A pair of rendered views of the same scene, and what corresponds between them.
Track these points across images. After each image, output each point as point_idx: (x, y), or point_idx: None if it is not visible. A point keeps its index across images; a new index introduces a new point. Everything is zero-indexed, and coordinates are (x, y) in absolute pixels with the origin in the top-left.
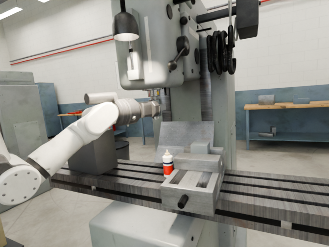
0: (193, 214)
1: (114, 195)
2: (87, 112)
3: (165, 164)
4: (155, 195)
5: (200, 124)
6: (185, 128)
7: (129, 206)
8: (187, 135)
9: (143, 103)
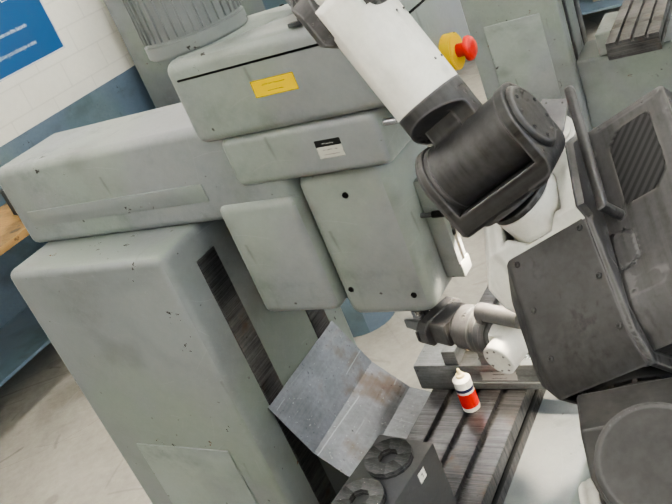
0: (542, 394)
1: (499, 497)
2: (521, 341)
3: (473, 388)
4: (521, 420)
5: (323, 343)
6: (314, 374)
7: (521, 476)
8: (329, 382)
9: (467, 303)
